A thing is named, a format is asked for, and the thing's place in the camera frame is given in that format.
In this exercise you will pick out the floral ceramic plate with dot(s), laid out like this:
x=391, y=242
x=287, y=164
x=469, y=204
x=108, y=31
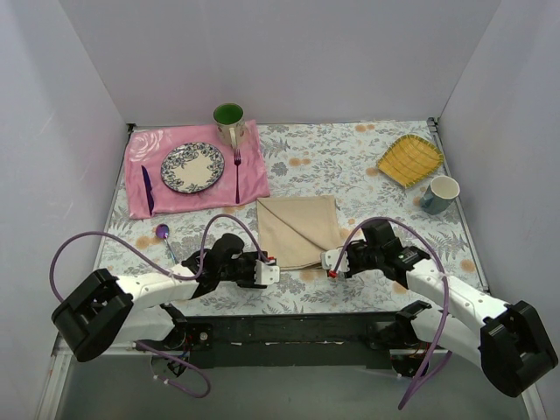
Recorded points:
x=192, y=167

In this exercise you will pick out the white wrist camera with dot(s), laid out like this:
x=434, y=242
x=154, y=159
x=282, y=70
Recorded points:
x=266, y=273
x=334, y=262

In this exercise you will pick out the grey white mug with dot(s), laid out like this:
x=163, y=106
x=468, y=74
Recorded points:
x=441, y=192

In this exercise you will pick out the purple knife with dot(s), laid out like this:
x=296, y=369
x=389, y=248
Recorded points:
x=148, y=190

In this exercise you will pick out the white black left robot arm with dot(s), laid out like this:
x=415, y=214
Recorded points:
x=106, y=309

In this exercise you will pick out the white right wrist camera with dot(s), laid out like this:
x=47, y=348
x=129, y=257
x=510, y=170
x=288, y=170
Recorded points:
x=334, y=262

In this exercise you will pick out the iridescent spoon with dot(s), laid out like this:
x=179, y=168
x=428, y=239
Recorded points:
x=162, y=233

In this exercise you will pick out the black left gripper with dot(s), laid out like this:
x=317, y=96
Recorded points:
x=250, y=271

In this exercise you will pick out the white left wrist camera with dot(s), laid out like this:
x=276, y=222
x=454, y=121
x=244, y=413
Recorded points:
x=266, y=273

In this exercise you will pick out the yellow woven bamboo tray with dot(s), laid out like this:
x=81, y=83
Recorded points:
x=409, y=160

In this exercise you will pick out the pink cloth placemat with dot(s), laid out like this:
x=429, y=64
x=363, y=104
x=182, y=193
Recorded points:
x=150, y=147

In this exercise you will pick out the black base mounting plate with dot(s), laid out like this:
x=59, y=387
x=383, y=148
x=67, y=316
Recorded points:
x=369, y=339

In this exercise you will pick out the aluminium frame rail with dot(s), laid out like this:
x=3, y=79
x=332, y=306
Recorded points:
x=125, y=385

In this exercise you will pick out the beige cloth napkin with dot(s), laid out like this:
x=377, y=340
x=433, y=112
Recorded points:
x=296, y=230

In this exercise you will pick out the green inside ceramic mug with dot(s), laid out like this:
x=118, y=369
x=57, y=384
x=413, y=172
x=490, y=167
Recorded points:
x=231, y=126

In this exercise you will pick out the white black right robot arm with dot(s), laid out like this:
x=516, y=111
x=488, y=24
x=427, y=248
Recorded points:
x=508, y=342

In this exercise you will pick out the purple fork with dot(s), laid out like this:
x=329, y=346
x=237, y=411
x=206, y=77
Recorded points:
x=237, y=163

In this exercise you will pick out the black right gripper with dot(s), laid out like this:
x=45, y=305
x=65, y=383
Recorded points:
x=356, y=255

